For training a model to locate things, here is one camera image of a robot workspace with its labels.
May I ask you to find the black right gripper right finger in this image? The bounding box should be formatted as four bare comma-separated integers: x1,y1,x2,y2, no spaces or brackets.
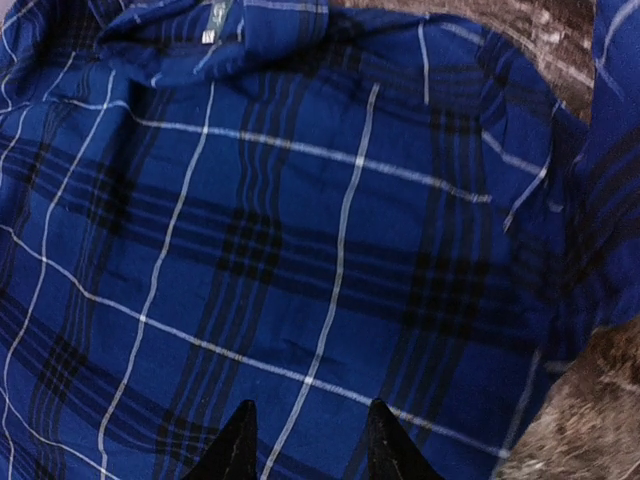
367,398,443,480

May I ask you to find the blue plaid long sleeve shirt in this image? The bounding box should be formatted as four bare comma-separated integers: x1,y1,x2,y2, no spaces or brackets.
1,1,639,479

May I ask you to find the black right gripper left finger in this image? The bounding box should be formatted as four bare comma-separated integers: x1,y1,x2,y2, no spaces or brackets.
183,400,257,480

